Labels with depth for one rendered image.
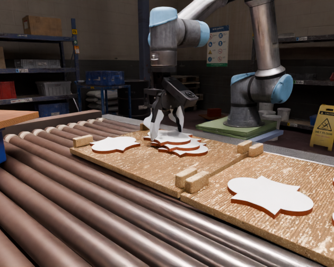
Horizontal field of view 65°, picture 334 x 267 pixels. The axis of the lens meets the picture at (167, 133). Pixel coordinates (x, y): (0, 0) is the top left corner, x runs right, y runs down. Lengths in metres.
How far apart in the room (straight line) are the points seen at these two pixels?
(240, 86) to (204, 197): 0.77
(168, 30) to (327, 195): 0.53
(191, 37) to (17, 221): 0.61
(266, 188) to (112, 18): 5.90
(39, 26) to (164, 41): 4.20
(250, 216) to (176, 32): 0.51
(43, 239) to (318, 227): 0.42
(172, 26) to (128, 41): 5.68
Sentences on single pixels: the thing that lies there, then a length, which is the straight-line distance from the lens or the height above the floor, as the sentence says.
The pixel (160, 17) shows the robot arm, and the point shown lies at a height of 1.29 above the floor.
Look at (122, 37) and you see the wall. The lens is 6.34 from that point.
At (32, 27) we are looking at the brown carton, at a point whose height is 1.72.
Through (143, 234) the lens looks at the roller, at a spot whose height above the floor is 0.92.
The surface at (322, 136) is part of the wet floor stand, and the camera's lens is 4.29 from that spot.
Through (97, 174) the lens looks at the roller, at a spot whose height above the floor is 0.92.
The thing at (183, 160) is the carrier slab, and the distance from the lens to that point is 0.67.
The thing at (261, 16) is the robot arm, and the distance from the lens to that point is 1.09.
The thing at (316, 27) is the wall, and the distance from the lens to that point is 5.61.
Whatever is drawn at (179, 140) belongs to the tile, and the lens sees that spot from 0.74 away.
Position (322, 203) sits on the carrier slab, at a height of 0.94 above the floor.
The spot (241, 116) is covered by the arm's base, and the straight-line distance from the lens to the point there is 1.21.
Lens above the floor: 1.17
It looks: 15 degrees down
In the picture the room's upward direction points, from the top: straight up
